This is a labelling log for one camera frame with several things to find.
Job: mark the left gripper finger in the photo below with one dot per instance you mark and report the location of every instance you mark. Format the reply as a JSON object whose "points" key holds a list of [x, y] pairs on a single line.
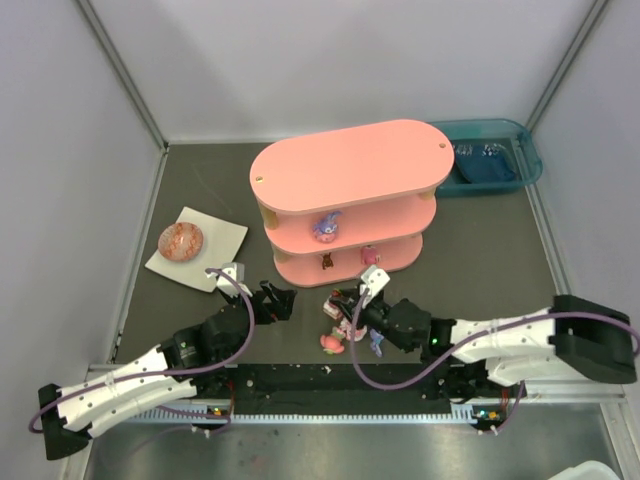
{"points": [[270, 304], [286, 303]]}

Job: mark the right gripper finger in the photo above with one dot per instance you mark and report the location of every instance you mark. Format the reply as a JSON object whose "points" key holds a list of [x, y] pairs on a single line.
{"points": [[347, 310], [347, 294]]}

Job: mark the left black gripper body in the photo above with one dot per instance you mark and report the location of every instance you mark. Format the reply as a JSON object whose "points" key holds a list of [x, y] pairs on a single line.
{"points": [[263, 308]]}

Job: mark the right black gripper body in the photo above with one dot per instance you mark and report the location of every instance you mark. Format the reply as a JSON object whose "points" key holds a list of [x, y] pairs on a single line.
{"points": [[355, 306]]}

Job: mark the red strawberry cake toy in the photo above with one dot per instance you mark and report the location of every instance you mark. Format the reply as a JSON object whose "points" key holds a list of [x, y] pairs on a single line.
{"points": [[330, 310]]}

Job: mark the pink doll green bow toy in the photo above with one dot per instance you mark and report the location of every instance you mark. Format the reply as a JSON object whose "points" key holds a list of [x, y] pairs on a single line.
{"points": [[332, 344]]}

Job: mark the purple bunny head toy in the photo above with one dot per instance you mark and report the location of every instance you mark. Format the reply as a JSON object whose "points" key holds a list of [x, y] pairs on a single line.
{"points": [[325, 229]]}

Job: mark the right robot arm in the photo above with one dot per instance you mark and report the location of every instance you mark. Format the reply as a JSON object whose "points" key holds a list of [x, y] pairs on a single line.
{"points": [[571, 335]]}

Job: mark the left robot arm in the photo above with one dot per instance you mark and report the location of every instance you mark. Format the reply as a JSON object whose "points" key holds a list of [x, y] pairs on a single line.
{"points": [[178, 368]]}

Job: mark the pink figure toy on shelf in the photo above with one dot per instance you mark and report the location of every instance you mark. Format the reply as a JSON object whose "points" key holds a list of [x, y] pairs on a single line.
{"points": [[370, 255]]}

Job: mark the pink three-tier toy shelf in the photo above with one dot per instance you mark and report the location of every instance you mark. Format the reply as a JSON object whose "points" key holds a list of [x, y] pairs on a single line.
{"points": [[382, 177]]}

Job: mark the pink bonnet melody toy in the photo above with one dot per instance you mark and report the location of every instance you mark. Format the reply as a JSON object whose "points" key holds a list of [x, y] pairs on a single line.
{"points": [[348, 331]]}

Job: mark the purple long-ear bunny toy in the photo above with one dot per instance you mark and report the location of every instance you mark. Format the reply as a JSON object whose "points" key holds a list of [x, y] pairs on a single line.
{"points": [[376, 339]]}

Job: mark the small brown bear toy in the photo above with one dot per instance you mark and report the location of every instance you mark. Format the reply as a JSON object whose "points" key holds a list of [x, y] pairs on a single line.
{"points": [[327, 261]]}

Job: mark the white square plate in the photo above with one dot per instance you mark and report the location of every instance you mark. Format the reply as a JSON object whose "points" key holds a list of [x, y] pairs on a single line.
{"points": [[222, 241]]}

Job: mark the red patterned bowl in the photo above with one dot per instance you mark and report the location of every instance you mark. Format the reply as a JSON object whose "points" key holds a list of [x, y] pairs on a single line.
{"points": [[180, 242]]}

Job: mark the teal plastic bin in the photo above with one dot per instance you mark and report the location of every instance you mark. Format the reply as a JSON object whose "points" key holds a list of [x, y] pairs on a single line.
{"points": [[513, 138]]}

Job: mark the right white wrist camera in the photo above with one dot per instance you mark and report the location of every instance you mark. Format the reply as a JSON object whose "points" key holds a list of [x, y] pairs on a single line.
{"points": [[373, 280]]}

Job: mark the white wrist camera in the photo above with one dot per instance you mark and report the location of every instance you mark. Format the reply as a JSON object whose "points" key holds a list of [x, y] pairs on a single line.
{"points": [[231, 279], [373, 280]]}

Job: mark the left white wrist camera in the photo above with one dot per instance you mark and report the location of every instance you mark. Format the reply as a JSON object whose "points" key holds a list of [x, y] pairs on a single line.
{"points": [[231, 279]]}

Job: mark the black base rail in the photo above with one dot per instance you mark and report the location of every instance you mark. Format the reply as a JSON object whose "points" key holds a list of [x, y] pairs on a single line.
{"points": [[314, 389]]}

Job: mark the white slotted cable duct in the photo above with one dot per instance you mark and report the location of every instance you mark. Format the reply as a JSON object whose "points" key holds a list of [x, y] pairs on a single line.
{"points": [[463, 414]]}

